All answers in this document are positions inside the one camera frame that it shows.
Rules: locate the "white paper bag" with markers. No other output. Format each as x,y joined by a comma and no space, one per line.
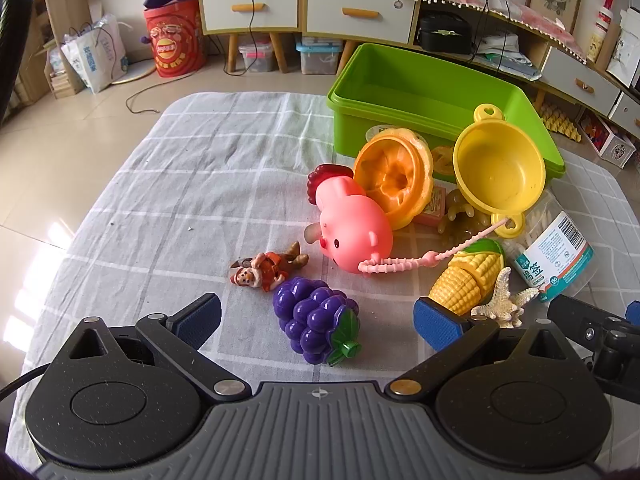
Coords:
92,57

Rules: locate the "low curved wooden cabinet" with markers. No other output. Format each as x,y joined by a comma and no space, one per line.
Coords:
570,75

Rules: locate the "clear storage box blue lid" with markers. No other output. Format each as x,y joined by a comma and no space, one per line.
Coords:
320,57

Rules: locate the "orange toy pumpkin half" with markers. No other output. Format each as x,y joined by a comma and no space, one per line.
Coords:
395,180

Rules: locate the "grey checked cloth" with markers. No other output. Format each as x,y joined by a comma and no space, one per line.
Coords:
200,185

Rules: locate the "yellow toy corn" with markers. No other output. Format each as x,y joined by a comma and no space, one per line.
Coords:
465,280

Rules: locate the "yellow toy pot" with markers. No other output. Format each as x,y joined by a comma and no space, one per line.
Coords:
500,165

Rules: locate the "white starfish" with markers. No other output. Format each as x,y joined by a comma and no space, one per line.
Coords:
500,305

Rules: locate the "white red bottle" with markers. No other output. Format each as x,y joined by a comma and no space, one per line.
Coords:
599,30

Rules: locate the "small orange box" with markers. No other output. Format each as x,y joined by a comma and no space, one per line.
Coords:
434,205

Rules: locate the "red printed barrel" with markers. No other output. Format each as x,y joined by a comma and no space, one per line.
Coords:
175,40

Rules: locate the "clear cotton swab jar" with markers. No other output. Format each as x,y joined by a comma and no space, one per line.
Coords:
555,255

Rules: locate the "tall wooden drawer cabinet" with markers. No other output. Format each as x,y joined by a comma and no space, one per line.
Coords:
250,7

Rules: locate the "white printed carton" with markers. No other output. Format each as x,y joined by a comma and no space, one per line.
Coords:
617,150

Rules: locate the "white appliance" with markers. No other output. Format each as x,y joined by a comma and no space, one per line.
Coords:
627,45

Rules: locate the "pink toy pig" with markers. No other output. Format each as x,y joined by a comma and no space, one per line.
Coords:
350,225

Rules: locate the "purple toy grapes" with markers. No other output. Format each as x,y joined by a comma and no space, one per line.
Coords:
310,320

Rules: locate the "amber hair claw clip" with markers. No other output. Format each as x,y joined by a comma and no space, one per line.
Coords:
457,210

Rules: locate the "clear storage box pink contents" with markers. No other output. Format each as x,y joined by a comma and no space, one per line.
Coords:
257,57

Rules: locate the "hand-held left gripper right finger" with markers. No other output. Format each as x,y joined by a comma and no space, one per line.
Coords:
437,322

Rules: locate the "green plastic box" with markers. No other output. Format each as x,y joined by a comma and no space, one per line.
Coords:
425,90

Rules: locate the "white round floor disc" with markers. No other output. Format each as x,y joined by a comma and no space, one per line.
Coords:
142,67

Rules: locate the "black case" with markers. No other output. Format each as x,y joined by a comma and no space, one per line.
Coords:
442,35

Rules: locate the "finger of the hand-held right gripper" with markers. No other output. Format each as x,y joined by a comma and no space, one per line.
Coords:
634,312
575,315

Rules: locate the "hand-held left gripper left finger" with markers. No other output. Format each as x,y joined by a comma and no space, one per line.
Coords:
202,317

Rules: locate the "pink beaded stick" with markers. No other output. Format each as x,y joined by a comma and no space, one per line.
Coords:
400,261

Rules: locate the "small brown monkey figurine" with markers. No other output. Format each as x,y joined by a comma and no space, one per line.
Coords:
267,267

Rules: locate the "wooden side shelf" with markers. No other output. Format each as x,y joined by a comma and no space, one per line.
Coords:
60,5

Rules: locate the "stack of papers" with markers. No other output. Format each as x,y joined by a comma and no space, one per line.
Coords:
505,55

